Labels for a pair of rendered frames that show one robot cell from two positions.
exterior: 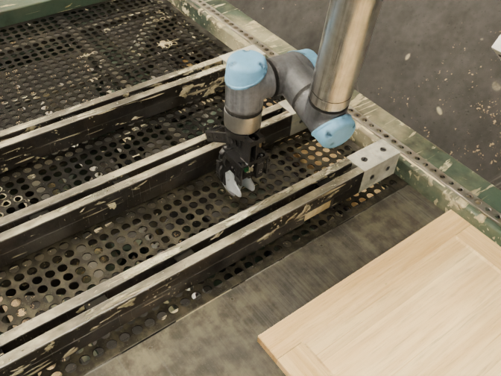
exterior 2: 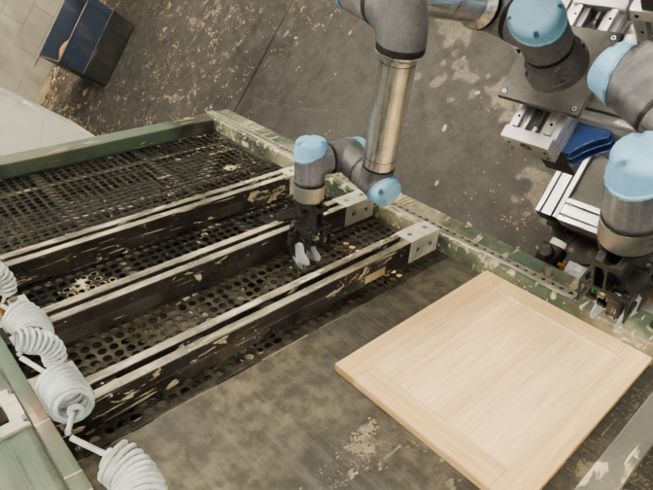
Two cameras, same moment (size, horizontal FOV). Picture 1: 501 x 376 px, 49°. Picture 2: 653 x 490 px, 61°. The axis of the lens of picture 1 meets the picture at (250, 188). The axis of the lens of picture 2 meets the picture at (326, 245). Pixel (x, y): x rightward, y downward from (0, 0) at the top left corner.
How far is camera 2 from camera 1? 0.33 m
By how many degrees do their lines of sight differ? 13
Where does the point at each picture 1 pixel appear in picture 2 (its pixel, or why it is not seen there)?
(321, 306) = (387, 340)
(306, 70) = (358, 149)
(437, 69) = (463, 190)
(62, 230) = (156, 297)
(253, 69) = (317, 145)
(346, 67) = (391, 131)
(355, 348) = (420, 367)
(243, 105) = (310, 177)
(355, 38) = (395, 105)
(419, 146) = (454, 226)
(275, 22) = not seen: hidden behind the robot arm
